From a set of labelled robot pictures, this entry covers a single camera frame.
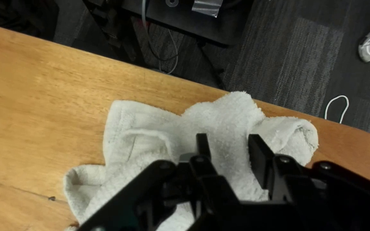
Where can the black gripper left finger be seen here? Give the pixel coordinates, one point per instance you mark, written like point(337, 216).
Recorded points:
point(155, 193)

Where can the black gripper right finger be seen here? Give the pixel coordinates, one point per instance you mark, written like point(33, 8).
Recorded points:
point(322, 198)

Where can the white towel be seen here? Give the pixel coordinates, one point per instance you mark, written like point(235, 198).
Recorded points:
point(137, 134)

